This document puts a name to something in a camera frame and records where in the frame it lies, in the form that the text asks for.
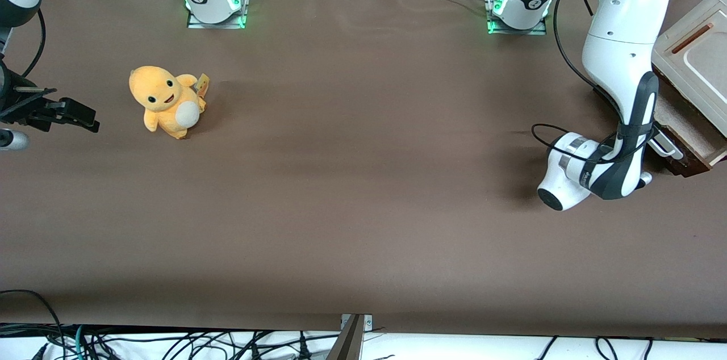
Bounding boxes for tangled black cables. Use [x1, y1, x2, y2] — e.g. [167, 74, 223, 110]
[85, 329, 341, 360]

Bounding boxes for black looping cable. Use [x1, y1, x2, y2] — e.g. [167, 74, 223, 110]
[0, 290, 68, 360]

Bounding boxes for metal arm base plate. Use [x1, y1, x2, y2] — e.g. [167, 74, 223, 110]
[487, 16, 548, 36]
[186, 8, 249, 30]

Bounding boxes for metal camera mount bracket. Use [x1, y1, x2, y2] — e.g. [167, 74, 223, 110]
[327, 313, 374, 360]

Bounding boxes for orange plush dinosaur toy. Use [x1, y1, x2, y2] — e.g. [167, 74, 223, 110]
[128, 65, 210, 140]

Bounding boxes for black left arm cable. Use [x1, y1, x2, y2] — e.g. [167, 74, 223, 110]
[531, 0, 654, 165]

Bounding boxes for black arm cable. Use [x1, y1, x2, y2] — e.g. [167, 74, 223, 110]
[22, 8, 47, 79]
[531, 0, 654, 165]

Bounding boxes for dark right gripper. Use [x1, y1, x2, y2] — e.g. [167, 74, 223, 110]
[0, 59, 101, 133]

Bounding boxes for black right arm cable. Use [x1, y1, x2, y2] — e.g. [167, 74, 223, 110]
[22, 8, 47, 79]

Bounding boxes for beige wooden drawer cabinet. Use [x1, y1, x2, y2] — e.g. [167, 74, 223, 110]
[652, 0, 727, 139]

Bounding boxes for brown table cover mat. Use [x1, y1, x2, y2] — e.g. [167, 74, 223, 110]
[0, 0, 727, 340]

